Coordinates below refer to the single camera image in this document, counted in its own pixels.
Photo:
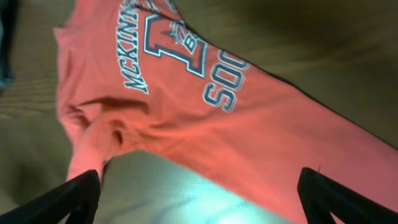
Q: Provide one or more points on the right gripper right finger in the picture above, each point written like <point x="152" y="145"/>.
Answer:
<point x="323" y="198"/>

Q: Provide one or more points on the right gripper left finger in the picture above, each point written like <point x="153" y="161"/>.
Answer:
<point x="76" y="200"/>

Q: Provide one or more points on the red printed t-shirt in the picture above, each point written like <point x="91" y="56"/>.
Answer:
<point x="132" y="75"/>

